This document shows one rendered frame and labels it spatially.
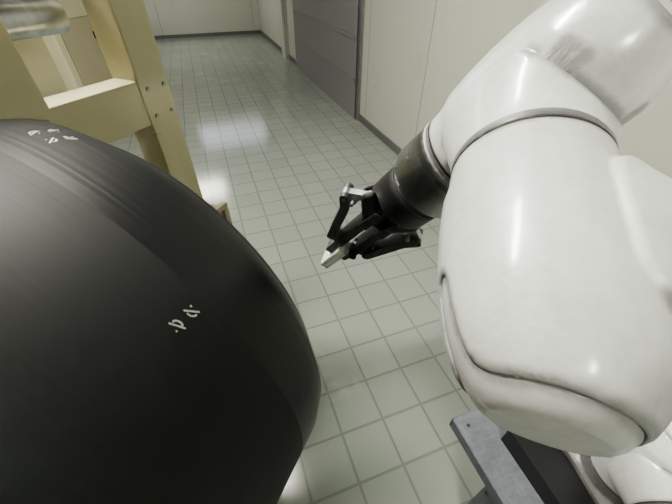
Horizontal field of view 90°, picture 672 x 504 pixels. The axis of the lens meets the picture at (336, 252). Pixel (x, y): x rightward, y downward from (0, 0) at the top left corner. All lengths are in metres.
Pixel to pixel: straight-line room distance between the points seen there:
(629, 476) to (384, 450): 1.00
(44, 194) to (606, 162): 0.36
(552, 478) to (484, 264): 0.90
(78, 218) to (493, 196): 0.29
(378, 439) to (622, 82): 1.59
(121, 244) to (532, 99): 0.30
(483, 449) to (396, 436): 0.71
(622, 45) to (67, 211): 0.38
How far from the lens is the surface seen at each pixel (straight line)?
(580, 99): 0.26
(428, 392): 1.84
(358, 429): 1.72
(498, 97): 0.26
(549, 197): 0.19
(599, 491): 1.06
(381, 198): 0.38
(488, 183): 0.20
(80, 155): 0.37
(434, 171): 0.32
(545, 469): 1.05
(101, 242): 0.30
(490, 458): 1.07
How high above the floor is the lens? 1.60
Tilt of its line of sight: 41 degrees down
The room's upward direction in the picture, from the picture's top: straight up
